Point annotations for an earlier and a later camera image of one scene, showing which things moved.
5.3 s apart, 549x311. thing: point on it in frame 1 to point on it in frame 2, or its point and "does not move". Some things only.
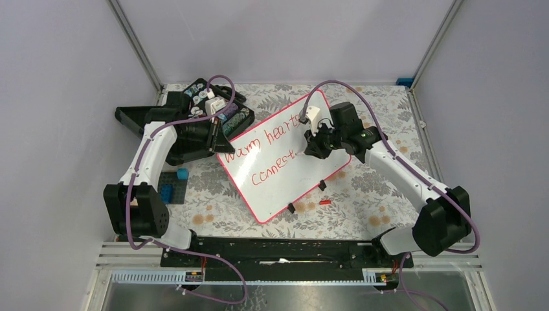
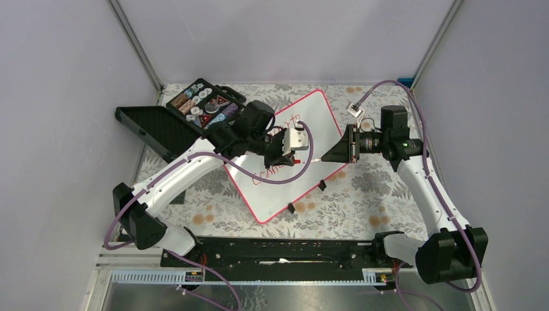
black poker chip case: x=225 y=105 does not move
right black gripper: x=314 y=147 to x=344 y=151
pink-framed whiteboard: x=270 y=166 does not move
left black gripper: x=217 y=141 to x=280 y=160
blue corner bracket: x=406 y=81 does not move
